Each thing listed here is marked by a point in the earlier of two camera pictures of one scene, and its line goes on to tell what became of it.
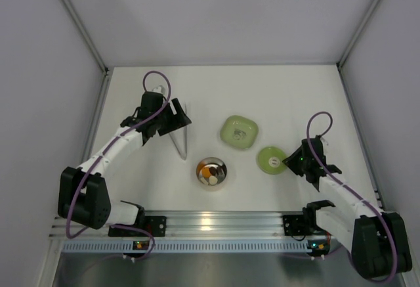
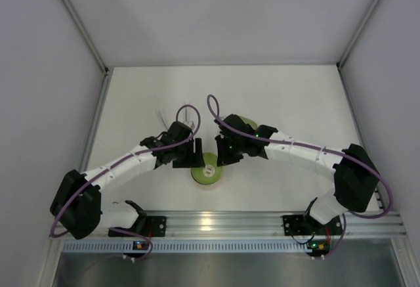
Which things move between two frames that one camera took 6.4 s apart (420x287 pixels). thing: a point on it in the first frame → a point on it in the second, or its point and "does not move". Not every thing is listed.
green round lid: [270, 159] → [210, 173]
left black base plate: [155, 225] does not move
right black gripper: [296, 159] → [226, 151]
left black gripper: [177, 116] → [185, 157]
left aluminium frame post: [66, 2] does not move
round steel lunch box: [211, 171] → [209, 186]
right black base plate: [297, 224] does not move
